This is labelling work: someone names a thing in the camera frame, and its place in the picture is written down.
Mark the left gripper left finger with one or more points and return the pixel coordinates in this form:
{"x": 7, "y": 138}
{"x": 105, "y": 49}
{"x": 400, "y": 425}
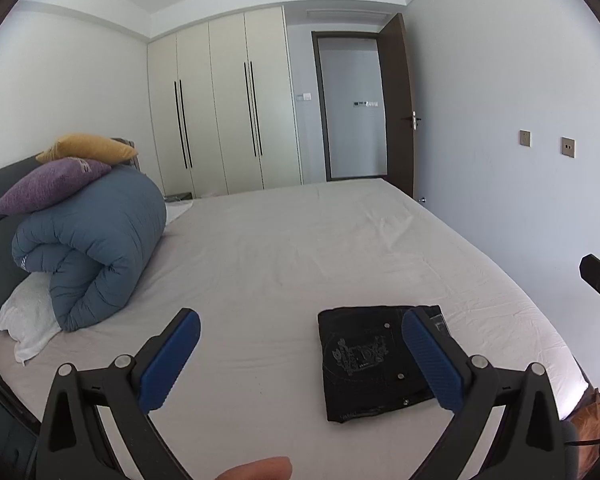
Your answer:
{"x": 73, "y": 443}

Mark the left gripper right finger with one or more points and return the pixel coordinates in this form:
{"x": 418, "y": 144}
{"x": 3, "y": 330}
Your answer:
{"x": 529, "y": 442}

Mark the black jeans pant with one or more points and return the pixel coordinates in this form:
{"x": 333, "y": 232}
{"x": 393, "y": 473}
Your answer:
{"x": 367, "y": 367}

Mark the bare thumb hand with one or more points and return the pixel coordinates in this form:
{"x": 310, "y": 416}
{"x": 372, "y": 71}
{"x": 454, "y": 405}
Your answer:
{"x": 273, "y": 468}

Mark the white pillow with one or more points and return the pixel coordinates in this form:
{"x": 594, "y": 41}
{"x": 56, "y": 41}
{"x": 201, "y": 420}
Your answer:
{"x": 28, "y": 317}

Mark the blue rolled duvet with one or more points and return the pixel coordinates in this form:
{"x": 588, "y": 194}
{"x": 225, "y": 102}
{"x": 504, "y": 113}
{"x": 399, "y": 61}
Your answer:
{"x": 95, "y": 245}

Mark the white bed sheet mattress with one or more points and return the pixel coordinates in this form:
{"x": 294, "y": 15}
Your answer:
{"x": 259, "y": 268}

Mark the purple pillow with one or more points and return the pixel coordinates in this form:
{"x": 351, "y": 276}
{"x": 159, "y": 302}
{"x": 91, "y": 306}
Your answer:
{"x": 50, "y": 184}

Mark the dark brown door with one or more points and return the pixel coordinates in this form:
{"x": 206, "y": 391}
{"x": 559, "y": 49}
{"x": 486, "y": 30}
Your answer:
{"x": 400, "y": 115}

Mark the yellow pillow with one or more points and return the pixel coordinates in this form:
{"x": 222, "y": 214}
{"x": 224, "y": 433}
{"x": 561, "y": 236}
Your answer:
{"x": 88, "y": 146}

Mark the cream wardrobe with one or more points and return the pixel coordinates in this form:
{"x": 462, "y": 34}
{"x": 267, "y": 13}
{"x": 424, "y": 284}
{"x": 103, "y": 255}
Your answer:
{"x": 221, "y": 106}

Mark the right wall socket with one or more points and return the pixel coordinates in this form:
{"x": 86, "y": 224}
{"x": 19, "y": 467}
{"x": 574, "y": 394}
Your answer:
{"x": 568, "y": 147}

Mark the wall socket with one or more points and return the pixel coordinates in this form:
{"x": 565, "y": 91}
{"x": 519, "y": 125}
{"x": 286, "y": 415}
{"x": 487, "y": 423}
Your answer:
{"x": 568, "y": 147}
{"x": 525, "y": 138}

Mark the left wall socket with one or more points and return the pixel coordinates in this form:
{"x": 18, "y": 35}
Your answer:
{"x": 525, "y": 138}

